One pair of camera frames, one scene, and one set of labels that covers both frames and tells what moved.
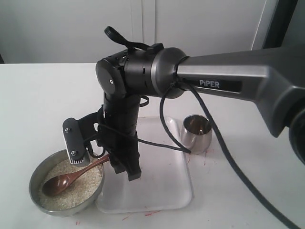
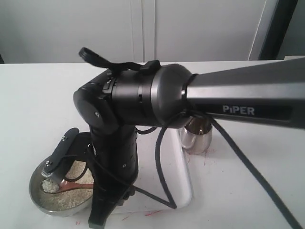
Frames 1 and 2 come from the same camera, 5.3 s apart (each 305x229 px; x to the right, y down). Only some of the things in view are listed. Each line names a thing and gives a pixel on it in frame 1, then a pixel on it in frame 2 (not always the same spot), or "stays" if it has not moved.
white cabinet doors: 73,31 stays
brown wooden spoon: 58,184 → 65,185
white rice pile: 81,191 stays
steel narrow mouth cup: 196,133 stays
